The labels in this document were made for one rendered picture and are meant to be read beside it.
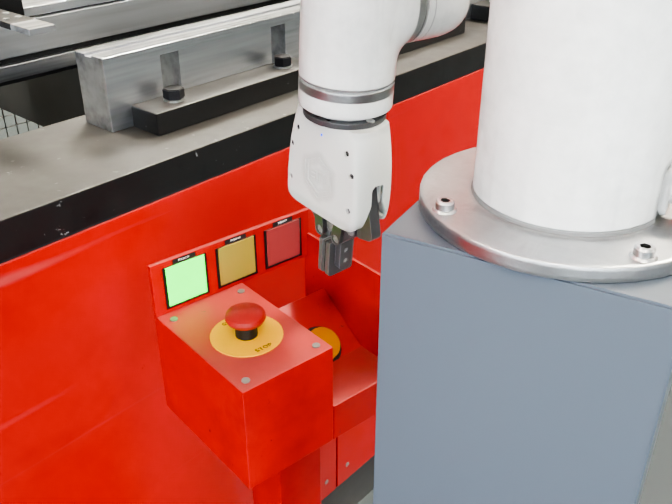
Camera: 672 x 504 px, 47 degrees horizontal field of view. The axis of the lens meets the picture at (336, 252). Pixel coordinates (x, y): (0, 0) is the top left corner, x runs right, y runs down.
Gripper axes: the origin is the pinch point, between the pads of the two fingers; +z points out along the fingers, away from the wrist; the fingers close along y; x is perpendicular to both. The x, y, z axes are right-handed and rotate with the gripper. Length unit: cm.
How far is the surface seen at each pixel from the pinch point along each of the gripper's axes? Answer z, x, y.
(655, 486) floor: 84, 83, 14
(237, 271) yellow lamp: 5.6, -5.3, -9.7
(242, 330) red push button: 4.7, -11.2, -0.3
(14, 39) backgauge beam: -4, -6, -64
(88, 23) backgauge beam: -4, 6, -66
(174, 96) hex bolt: -3.7, 3.1, -35.4
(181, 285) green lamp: 4.6, -12.1, -9.8
